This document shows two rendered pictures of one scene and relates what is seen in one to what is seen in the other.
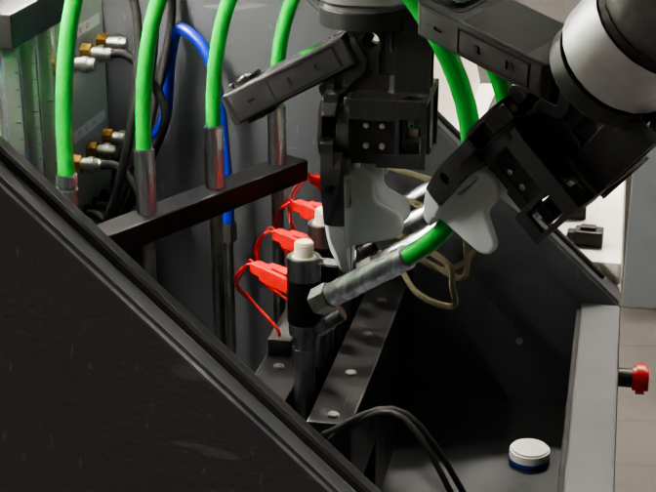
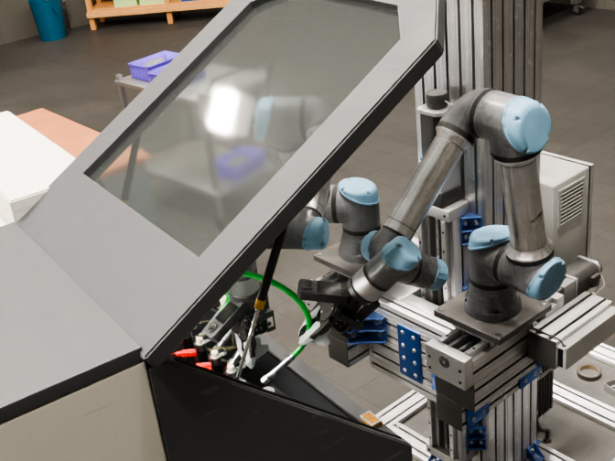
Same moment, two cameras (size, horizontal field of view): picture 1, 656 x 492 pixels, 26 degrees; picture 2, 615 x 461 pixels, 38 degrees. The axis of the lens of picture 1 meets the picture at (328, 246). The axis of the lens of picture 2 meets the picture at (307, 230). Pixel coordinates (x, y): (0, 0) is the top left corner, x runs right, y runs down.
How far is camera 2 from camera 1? 1.41 m
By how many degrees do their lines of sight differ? 40
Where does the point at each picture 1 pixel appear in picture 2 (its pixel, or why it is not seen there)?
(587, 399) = (296, 366)
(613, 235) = not seen: hidden behind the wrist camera
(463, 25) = (318, 294)
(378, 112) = (261, 319)
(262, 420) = (332, 417)
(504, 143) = (338, 318)
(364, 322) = not seen: hidden behind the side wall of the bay
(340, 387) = not seen: hidden behind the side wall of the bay
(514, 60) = (337, 297)
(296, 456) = (340, 421)
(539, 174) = (350, 322)
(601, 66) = (372, 294)
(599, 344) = (275, 347)
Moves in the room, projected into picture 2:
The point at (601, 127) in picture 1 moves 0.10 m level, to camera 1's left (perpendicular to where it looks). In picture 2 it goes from (364, 305) to (334, 326)
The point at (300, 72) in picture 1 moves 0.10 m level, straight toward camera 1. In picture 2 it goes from (233, 318) to (264, 332)
